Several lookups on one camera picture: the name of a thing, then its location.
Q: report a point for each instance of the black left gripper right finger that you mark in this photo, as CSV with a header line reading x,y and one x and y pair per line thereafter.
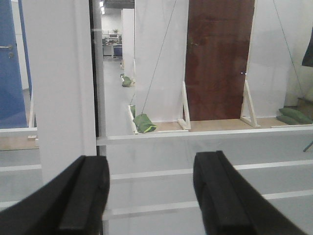
x,y
230,205

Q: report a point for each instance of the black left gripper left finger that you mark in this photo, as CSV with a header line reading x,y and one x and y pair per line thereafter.
x,y
71,204

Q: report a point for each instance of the sliding glass door white frame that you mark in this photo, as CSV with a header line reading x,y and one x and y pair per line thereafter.
x,y
60,63

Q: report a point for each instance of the blue door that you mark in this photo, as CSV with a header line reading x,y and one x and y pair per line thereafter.
x,y
15,78

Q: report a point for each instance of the brown wooden door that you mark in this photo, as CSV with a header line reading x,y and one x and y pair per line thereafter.
x,y
218,40

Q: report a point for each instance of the green sandbag on platform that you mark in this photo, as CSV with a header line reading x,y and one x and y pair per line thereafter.
x,y
143,124

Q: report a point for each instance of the green sandbags at right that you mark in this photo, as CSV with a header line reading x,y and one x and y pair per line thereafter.
x,y
293,117

